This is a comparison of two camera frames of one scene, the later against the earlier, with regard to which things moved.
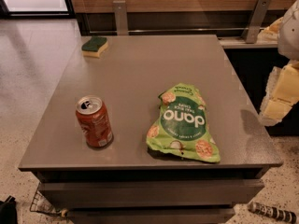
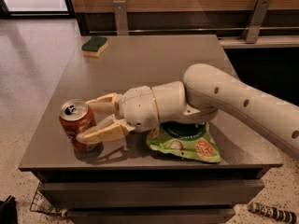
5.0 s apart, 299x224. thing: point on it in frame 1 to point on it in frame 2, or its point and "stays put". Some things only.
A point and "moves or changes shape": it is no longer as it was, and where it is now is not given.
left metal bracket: (120, 8) stays put
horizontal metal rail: (173, 30) stays put
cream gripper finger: (270, 35) to (105, 105)
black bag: (8, 211) stays put
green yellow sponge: (94, 46) stays put
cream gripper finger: (281, 93) to (111, 128)
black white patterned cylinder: (272, 212) stays put
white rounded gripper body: (290, 35) to (138, 107)
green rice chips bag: (181, 127) stays put
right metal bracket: (256, 20) stays put
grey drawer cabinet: (126, 182) stays put
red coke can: (95, 120) moves or changes shape
